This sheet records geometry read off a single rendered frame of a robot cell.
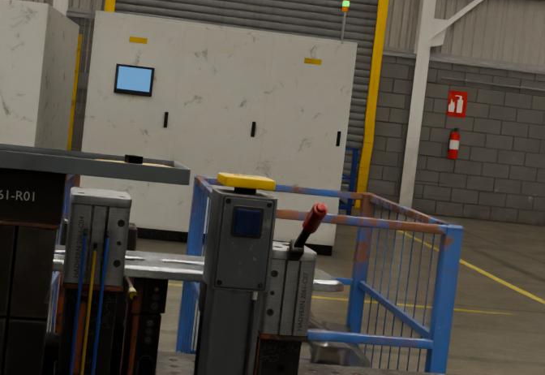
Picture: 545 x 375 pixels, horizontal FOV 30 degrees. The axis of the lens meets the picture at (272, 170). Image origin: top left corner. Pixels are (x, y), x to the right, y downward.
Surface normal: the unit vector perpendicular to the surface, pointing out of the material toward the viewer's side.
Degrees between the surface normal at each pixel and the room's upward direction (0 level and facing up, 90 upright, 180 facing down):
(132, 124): 90
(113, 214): 90
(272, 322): 90
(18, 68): 90
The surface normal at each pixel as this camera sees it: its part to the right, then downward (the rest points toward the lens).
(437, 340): 0.15, 0.07
